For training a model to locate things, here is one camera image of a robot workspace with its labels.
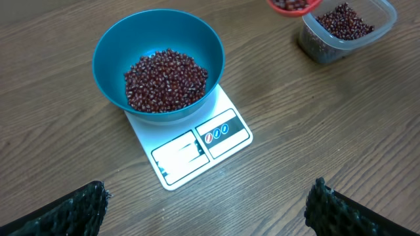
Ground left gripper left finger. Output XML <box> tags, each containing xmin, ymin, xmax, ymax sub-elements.
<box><xmin>1</xmin><ymin>181</ymin><xmax>111</xmax><ymax>236</ymax></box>

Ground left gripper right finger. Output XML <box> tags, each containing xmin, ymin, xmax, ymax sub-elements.
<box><xmin>304</xmin><ymin>178</ymin><xmax>419</xmax><ymax>236</ymax></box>

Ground red measuring scoop blue handle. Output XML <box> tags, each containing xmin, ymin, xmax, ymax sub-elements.
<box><xmin>266</xmin><ymin>0</ymin><xmax>324</xmax><ymax>18</ymax></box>

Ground white digital kitchen scale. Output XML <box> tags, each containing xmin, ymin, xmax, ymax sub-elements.
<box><xmin>125</xmin><ymin>85</ymin><xmax>253</xmax><ymax>191</ymax></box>

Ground red beans in bowl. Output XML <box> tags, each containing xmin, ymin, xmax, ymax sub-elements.
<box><xmin>124</xmin><ymin>49</ymin><xmax>208</xmax><ymax>113</ymax></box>

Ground blue plastic bowl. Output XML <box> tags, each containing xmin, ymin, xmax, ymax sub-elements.
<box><xmin>92</xmin><ymin>9</ymin><xmax>225</xmax><ymax>123</ymax></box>

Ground red beans in scoop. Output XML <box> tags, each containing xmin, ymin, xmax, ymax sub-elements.
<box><xmin>272</xmin><ymin>0</ymin><xmax>310</xmax><ymax>11</ymax></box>

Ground clear plastic food container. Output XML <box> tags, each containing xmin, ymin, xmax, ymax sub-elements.
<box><xmin>298</xmin><ymin>0</ymin><xmax>397</xmax><ymax>64</ymax></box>

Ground red adzuki beans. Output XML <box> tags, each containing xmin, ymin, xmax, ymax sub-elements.
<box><xmin>316</xmin><ymin>3</ymin><xmax>375</xmax><ymax>41</ymax></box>

